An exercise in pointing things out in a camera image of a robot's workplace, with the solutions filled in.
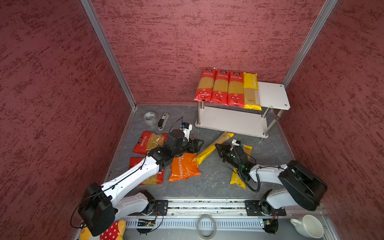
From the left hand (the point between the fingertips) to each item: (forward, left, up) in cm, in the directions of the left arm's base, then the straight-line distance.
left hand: (199, 144), depth 77 cm
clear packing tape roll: (+34, +37, -18) cm, 53 cm away
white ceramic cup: (-33, -52, -16) cm, 64 cm away
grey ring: (-32, -7, -17) cm, 37 cm away
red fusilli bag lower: (-13, +23, -16) cm, 30 cm away
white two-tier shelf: (+21, -41, +14) cm, 48 cm away
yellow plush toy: (-37, +37, -14) cm, 54 cm away
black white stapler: (+28, +27, -16) cm, 41 cm away
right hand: (+3, -8, -8) cm, 11 cm away
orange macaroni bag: (-6, +9, -16) cm, 19 cm away
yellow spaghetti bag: (+2, -5, -9) cm, 10 cm away
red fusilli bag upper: (+10, +33, -15) cm, 38 cm away
